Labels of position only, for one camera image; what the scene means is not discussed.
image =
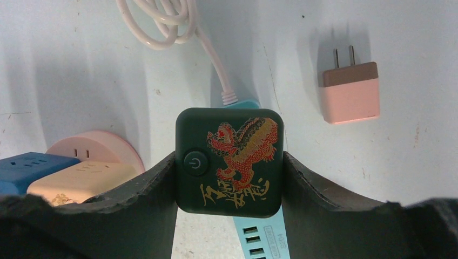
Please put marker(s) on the small pink plug adapter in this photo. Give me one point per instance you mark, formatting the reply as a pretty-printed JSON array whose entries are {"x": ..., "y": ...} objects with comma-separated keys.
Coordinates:
[{"x": 350, "y": 93}]

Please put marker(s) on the blue cube socket adapter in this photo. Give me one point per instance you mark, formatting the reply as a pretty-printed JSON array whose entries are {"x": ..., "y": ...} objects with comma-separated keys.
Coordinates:
[{"x": 20, "y": 171}]

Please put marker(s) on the dark green cube socket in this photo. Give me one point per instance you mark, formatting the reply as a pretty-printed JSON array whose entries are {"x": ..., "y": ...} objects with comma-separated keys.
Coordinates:
[{"x": 229, "y": 161}]

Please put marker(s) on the teal power strip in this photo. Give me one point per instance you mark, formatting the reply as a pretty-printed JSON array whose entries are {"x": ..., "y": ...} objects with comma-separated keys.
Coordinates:
[{"x": 263, "y": 238}]

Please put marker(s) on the pink round power strip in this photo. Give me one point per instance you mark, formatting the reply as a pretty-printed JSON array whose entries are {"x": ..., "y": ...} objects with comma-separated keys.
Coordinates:
[{"x": 100, "y": 146}]

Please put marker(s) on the yellow cube socket adapter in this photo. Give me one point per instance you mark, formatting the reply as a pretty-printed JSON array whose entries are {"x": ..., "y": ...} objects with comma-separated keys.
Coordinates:
[{"x": 80, "y": 182}]

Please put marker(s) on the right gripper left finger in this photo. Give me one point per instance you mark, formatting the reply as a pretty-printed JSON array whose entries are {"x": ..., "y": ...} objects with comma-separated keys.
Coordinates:
[{"x": 135, "y": 220}]

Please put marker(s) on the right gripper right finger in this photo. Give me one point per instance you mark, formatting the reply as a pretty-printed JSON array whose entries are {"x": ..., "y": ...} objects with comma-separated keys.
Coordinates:
[{"x": 325, "y": 220}]

